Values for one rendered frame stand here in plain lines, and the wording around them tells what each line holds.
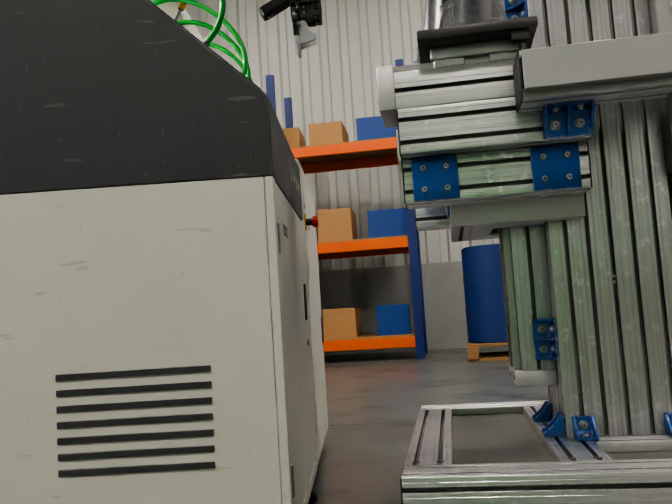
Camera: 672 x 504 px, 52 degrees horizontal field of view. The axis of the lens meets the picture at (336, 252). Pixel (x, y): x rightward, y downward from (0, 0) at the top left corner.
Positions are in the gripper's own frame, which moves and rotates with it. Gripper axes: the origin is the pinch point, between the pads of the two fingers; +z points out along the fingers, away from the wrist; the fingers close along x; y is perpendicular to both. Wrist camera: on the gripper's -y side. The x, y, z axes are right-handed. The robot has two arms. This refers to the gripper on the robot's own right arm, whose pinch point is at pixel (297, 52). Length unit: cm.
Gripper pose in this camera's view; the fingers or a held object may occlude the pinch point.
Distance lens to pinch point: 191.5
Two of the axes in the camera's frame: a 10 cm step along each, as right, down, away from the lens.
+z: 0.6, 9.9, -0.9
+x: 0.3, 0.8, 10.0
